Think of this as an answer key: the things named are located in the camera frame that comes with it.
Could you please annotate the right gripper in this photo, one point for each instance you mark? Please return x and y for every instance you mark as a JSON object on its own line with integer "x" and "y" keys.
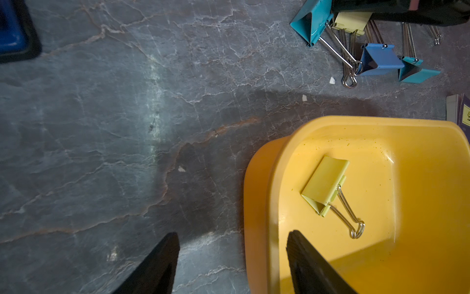
{"x": 423, "y": 12}

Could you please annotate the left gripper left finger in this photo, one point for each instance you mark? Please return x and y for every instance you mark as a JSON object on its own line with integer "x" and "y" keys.
{"x": 156, "y": 273}

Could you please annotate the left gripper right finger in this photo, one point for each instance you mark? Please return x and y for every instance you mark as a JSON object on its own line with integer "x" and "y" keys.
{"x": 310, "y": 272}

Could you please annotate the teal binder clip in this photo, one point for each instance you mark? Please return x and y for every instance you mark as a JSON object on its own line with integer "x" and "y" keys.
{"x": 313, "y": 19}
{"x": 412, "y": 72}

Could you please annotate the blue binder clip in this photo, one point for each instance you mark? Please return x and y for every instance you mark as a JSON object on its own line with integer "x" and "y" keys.
{"x": 378, "y": 57}

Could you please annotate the pale yellow binder clip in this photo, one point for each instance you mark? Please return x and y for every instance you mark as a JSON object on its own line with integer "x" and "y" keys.
{"x": 350, "y": 25}

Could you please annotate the yellow plastic storage box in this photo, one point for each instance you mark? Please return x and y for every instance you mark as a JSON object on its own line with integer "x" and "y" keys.
{"x": 408, "y": 180}

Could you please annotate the pink binder clip centre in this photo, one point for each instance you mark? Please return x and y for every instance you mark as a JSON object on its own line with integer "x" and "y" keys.
{"x": 435, "y": 33}

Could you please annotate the dark blue notebook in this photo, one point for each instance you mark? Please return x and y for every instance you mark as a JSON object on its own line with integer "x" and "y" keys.
{"x": 458, "y": 112}

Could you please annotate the blue black stapler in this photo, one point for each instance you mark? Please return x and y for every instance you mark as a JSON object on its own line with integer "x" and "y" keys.
{"x": 19, "y": 38}

